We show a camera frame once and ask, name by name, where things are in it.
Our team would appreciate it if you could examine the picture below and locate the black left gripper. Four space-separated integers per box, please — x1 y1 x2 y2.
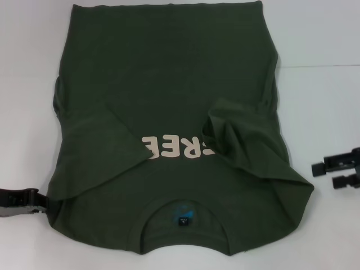
0 188 49 218

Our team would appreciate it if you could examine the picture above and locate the dark green FREE t-shirt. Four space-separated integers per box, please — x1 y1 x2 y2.
44 1 315 257

